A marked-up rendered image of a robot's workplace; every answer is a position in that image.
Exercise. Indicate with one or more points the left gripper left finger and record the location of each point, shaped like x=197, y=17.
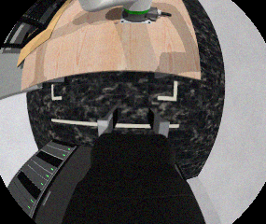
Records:
x=109, y=122

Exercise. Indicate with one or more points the black open rack frame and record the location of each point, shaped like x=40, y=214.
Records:
x=39, y=19

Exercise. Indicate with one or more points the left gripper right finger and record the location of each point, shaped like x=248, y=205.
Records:
x=159, y=125

